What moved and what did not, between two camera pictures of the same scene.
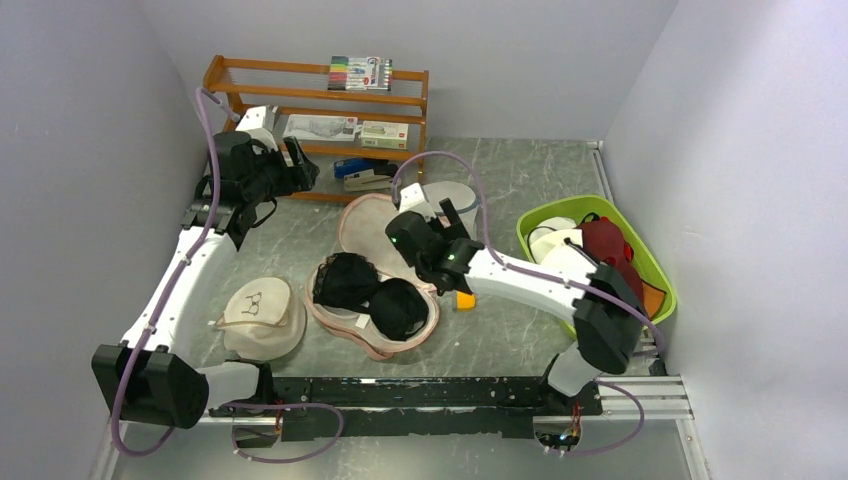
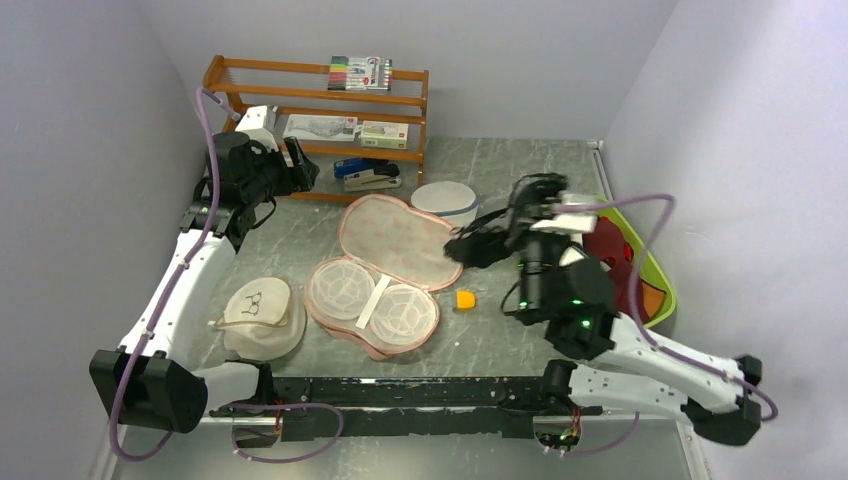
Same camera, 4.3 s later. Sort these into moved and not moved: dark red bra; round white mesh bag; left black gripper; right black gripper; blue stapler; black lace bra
Moved: right black gripper; black lace bra
Not moved: round white mesh bag; blue stapler; dark red bra; left black gripper
